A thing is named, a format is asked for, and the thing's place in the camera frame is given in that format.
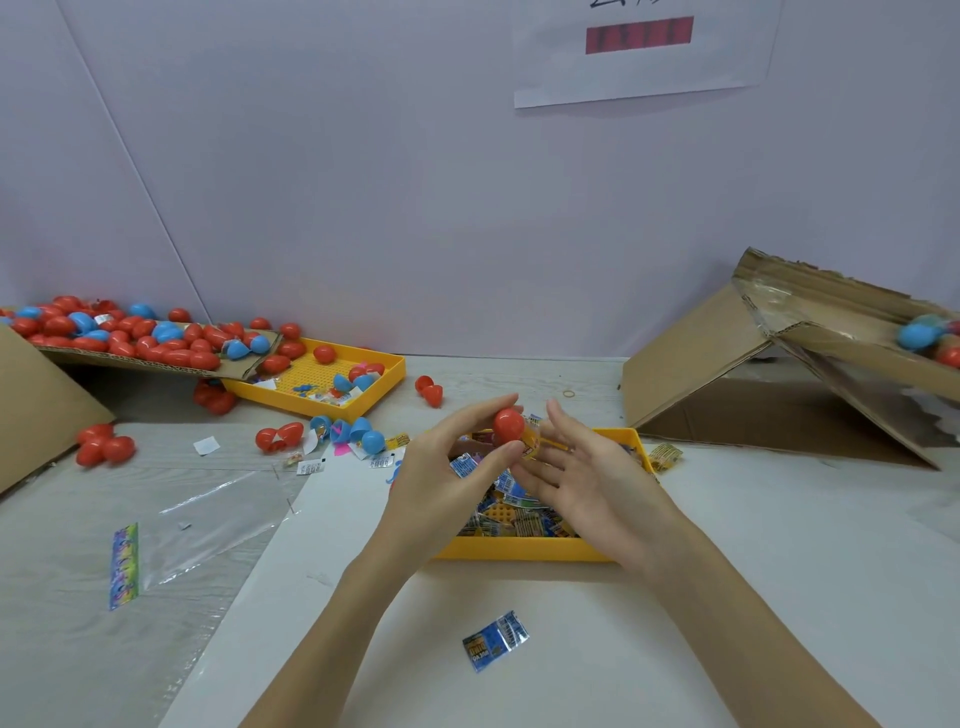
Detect blue packet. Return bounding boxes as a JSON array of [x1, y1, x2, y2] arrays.
[[460, 609, 531, 672]]

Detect tall brown cardboard box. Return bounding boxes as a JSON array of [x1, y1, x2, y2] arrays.
[[0, 322, 117, 494]]

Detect yellow tray under eggs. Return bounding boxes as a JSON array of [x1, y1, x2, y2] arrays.
[[222, 339, 408, 422]]

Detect white crumpled plastic scraps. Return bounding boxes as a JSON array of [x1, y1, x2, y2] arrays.
[[927, 390, 960, 440]]

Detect pile of plastic eggs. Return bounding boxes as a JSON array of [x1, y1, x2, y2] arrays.
[[0, 294, 446, 468]]

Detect yellow plastic tray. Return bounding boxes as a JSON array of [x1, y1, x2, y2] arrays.
[[435, 427, 657, 564]]

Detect person's right hand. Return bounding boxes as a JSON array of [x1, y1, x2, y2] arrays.
[[510, 397, 695, 579]]

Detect torn flattened cardboard box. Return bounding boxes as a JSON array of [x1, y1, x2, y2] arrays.
[[621, 247, 960, 470]]

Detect white paper sign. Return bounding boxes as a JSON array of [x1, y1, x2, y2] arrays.
[[511, 0, 785, 110]]

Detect person's left forearm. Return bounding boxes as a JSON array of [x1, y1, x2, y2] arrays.
[[240, 547, 429, 728]]

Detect single red plastic egg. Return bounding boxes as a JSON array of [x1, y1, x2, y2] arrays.
[[492, 405, 530, 444]]

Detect heap of plastic eggs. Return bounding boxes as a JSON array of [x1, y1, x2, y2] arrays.
[[895, 313, 960, 371]]

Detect brown cardboard sheet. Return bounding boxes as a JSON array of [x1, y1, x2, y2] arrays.
[[37, 339, 287, 381]]

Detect person's left hand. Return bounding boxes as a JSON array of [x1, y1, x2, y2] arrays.
[[364, 394, 527, 579]]

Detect clear bag with coloured label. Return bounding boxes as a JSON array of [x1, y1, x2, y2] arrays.
[[108, 472, 294, 611]]

